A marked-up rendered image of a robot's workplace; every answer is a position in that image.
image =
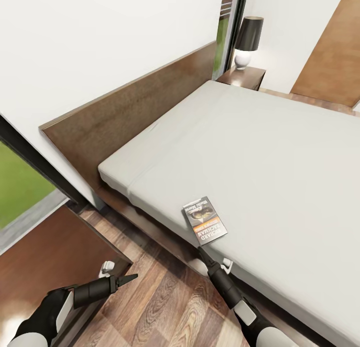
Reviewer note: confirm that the hardback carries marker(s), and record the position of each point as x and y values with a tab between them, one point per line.
204	220

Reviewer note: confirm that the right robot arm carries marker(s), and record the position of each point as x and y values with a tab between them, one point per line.
257	329

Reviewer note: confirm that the fixed window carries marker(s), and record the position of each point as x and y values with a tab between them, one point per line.
230	20
31	189

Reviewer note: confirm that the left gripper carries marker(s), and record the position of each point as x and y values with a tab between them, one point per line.
103	287

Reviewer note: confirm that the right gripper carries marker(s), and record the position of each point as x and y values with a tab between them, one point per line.
216	273

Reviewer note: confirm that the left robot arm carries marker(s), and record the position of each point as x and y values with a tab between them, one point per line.
46	322

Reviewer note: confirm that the sliding door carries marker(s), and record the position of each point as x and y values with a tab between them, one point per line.
332	72

